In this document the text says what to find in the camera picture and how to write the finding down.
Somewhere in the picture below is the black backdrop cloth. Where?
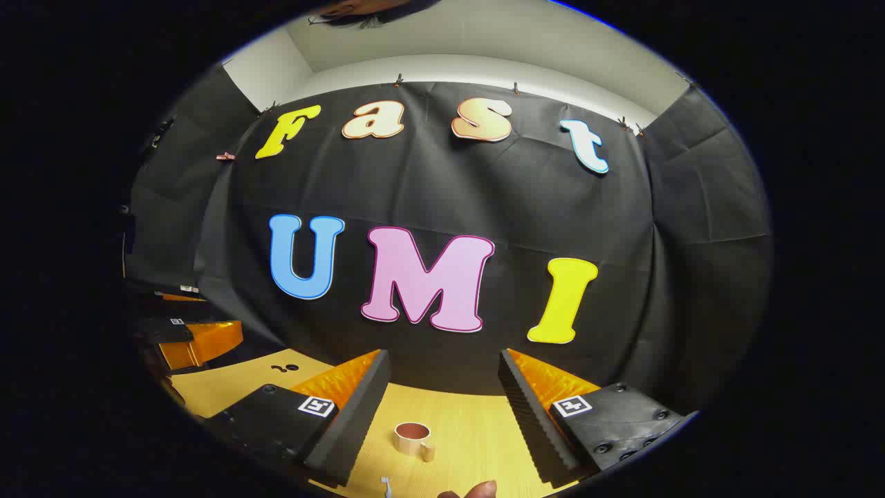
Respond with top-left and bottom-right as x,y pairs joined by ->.
124,62 -> 774,416

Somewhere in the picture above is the beige cup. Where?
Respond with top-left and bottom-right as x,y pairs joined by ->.
393,422 -> 436,463

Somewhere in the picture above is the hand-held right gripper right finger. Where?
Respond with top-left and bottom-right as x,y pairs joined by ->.
498,348 -> 699,488

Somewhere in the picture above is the wooden desktop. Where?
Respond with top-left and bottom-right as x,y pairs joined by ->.
169,348 -> 581,498

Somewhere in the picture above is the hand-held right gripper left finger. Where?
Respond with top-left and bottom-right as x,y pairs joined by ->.
207,349 -> 391,488

